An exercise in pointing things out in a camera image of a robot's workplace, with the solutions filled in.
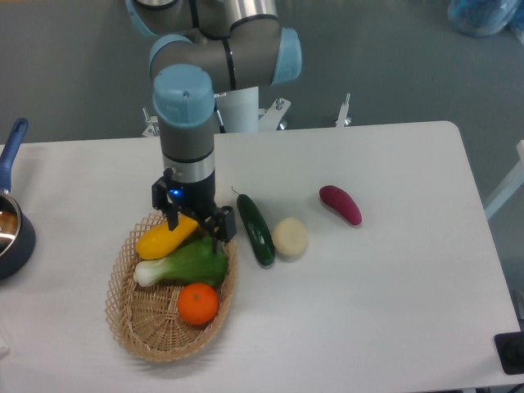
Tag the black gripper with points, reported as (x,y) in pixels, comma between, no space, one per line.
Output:
(196,201)

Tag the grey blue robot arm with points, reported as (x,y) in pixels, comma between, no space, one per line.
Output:
(201,49)

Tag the woven wicker basket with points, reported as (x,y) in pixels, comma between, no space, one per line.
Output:
(144,320)

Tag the green bok choy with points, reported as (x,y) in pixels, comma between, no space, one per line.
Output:
(196,262)

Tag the dark green cucumber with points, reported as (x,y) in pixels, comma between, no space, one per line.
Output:
(256,229)

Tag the orange fruit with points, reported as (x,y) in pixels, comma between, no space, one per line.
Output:
(197,304)

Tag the purple sweet potato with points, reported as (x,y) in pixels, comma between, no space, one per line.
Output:
(341,202)

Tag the black device at edge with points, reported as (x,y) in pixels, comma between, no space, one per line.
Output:
(509,347)

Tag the blue plastic bag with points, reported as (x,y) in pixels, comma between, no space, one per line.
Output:
(481,19)

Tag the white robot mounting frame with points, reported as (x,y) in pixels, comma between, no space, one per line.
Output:
(239,112)

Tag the blue handled saucepan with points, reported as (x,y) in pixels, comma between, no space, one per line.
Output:
(18,237)

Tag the white frame at right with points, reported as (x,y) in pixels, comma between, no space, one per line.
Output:
(512,181)

